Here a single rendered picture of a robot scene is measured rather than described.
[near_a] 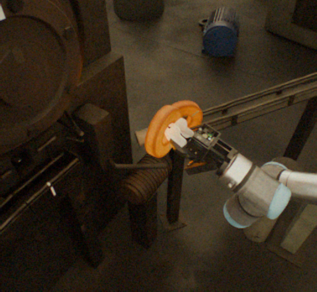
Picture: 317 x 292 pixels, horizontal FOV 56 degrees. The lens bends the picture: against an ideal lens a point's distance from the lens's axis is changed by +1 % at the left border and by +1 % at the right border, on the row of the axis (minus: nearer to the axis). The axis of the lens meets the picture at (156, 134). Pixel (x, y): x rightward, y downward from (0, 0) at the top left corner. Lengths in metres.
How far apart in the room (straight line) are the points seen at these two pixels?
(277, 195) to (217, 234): 0.86
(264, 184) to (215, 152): 0.14
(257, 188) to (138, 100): 1.64
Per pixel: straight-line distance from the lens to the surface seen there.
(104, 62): 1.07
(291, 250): 1.65
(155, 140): 0.79
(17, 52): 0.57
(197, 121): 1.09
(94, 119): 0.95
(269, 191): 0.78
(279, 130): 2.21
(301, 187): 0.90
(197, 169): 0.84
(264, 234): 1.57
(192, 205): 1.68
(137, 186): 1.09
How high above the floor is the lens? 1.42
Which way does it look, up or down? 45 degrees down
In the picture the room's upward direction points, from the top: straight up
